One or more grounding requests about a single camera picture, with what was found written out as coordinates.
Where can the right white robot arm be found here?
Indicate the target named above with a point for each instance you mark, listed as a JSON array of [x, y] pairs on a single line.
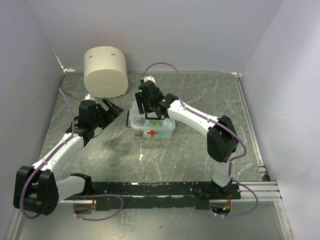
[[219, 132]]

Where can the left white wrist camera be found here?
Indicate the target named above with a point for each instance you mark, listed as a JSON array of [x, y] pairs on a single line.
[[90, 96]]

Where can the cream cylindrical container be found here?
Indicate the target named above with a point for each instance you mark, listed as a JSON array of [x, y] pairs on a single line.
[[105, 72]]

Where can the clear box lid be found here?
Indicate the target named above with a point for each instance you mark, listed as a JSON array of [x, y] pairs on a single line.
[[138, 122]]

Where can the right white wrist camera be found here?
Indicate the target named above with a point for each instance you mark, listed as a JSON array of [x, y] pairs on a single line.
[[149, 78]]

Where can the black base frame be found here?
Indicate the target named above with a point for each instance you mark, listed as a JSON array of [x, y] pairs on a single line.
[[149, 195]]

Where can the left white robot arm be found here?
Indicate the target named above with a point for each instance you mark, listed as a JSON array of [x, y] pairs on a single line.
[[36, 188]]

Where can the clear plastic medicine box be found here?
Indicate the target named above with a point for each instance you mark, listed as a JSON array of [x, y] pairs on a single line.
[[152, 134]]

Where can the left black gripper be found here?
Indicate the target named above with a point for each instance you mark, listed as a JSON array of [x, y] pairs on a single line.
[[110, 117]]

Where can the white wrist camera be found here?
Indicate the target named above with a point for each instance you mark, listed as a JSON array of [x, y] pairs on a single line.
[[149, 78], [90, 96]]

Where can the small green box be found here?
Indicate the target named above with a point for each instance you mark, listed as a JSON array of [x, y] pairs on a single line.
[[155, 123]]

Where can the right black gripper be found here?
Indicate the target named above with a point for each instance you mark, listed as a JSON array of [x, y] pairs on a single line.
[[142, 108]]

